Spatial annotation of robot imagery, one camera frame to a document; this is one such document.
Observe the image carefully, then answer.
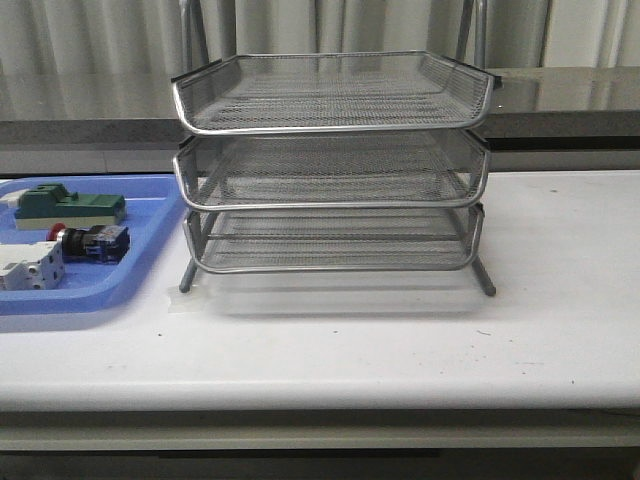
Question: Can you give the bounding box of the silver mesh tray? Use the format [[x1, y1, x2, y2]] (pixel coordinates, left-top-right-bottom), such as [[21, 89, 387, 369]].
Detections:
[[173, 130, 490, 211], [183, 205, 484, 274], [171, 51, 500, 136]]

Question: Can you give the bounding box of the red emergency stop button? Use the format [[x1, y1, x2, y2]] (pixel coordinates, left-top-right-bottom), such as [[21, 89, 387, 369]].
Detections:
[[46, 223, 130, 264]]

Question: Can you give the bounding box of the blue plastic tray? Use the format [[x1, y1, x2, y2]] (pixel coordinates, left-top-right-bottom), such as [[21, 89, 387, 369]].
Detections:
[[1, 174, 185, 315]]

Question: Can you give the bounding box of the white circuit breaker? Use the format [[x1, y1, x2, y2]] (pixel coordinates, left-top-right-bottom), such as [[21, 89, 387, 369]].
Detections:
[[1, 241, 65, 291]]

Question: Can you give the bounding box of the grey stone counter ledge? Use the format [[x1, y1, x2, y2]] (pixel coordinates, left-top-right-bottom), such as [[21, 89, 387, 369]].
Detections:
[[1, 67, 639, 178]]

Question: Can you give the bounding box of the silver metal rack frame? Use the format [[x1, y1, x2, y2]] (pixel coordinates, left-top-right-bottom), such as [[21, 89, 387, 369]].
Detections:
[[179, 1, 496, 296]]

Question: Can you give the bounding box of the green and beige switch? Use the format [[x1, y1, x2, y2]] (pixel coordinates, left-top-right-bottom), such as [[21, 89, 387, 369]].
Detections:
[[1, 183, 127, 230]]

